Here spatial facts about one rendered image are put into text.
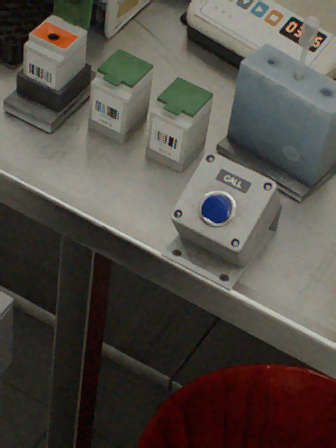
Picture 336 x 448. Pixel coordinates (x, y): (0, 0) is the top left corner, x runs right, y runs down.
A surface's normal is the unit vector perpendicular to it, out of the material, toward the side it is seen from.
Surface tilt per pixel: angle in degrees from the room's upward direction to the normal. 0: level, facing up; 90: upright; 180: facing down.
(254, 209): 30
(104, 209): 0
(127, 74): 0
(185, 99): 0
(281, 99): 90
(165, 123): 90
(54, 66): 90
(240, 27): 25
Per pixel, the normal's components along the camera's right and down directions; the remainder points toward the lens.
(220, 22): -0.18, -0.40
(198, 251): 0.11, -0.69
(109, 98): -0.51, 0.58
